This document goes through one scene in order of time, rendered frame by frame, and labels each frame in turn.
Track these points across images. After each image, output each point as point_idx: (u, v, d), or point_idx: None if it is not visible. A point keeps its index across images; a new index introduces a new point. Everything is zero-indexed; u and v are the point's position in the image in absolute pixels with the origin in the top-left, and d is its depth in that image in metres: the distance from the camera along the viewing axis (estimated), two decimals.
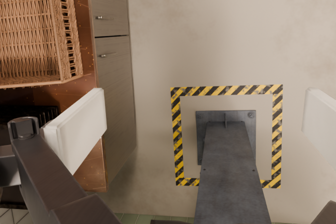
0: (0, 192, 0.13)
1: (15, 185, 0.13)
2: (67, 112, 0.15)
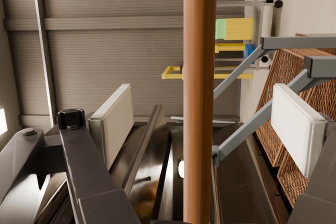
0: (47, 180, 0.14)
1: (63, 172, 0.14)
2: (105, 105, 0.16)
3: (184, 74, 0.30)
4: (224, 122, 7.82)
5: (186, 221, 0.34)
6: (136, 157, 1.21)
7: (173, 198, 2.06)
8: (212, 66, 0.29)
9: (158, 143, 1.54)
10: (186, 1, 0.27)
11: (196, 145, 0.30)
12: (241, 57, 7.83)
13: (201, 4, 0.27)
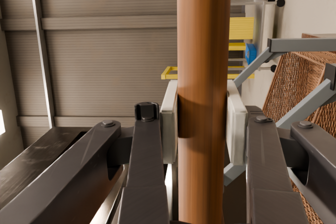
0: (119, 172, 0.14)
1: None
2: (168, 99, 0.17)
3: (178, 110, 0.19)
4: None
5: None
6: None
7: (173, 207, 1.95)
8: (223, 98, 0.18)
9: None
10: None
11: (198, 218, 0.20)
12: (241, 56, 7.72)
13: None
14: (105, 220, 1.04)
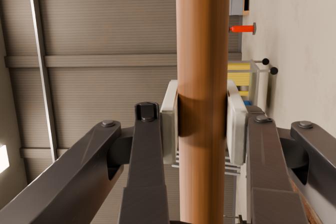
0: (119, 172, 0.14)
1: None
2: (169, 99, 0.17)
3: (179, 110, 0.19)
4: None
5: None
6: None
7: None
8: (224, 98, 0.18)
9: None
10: None
11: (199, 219, 0.20)
12: None
13: None
14: None
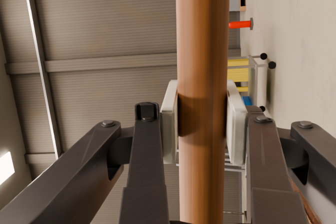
0: (119, 172, 0.14)
1: None
2: (168, 99, 0.17)
3: (178, 112, 0.19)
4: (226, 154, 7.95)
5: None
6: None
7: None
8: (223, 100, 0.18)
9: None
10: None
11: (199, 220, 0.20)
12: None
13: (205, 0, 0.16)
14: None
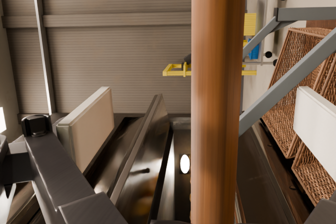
0: (13, 188, 0.13)
1: (28, 181, 0.13)
2: (77, 110, 0.16)
3: (192, 115, 0.19)
4: None
5: None
6: (133, 146, 1.07)
7: (175, 195, 1.91)
8: (237, 103, 0.18)
9: (158, 133, 1.40)
10: None
11: (211, 223, 0.20)
12: None
13: (221, 4, 0.16)
14: None
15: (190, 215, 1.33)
